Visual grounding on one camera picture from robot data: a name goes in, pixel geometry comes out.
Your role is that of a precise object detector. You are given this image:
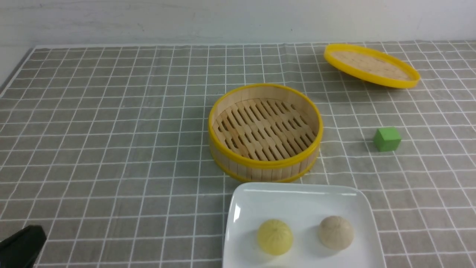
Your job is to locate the white steamed bun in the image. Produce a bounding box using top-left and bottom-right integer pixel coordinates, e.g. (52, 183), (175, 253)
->
(318, 216), (355, 251)

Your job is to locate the green cube block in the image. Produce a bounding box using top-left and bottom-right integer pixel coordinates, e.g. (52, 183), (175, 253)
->
(373, 127), (402, 151)

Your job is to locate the yellow steamed bun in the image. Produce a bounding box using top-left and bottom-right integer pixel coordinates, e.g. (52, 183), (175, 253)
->
(257, 219), (294, 256)

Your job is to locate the bamboo steamer basket yellow rim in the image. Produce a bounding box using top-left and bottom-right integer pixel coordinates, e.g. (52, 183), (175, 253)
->
(208, 83), (324, 182)

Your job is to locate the yellow rimmed bamboo steamer lid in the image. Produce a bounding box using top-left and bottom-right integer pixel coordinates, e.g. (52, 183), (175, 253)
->
(324, 44), (421, 89)

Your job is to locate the white square plate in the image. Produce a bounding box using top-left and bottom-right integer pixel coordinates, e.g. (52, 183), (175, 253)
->
(222, 182), (386, 268)

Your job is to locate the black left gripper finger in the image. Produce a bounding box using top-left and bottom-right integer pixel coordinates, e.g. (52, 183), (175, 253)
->
(0, 225), (46, 268)

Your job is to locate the grey checkered tablecloth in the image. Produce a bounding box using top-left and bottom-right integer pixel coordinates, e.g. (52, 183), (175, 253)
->
(0, 41), (476, 268)

